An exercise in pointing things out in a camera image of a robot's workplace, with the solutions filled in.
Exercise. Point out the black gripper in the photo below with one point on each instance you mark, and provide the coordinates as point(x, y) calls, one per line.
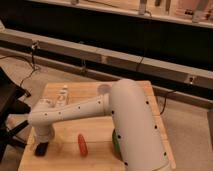
point(41, 149)

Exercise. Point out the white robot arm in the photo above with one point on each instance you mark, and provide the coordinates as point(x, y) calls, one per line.
point(137, 133)

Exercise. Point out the white ceramic cup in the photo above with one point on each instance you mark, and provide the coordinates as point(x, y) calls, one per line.
point(103, 88)

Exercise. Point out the orange carrot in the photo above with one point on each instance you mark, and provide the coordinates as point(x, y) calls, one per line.
point(82, 145)

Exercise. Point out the white tube bottle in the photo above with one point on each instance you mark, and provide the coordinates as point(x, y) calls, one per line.
point(63, 96)

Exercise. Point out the black office chair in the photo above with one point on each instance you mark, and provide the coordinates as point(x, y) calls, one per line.
point(10, 104)

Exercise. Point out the green bowl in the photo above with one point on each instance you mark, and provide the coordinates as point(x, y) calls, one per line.
point(116, 144)

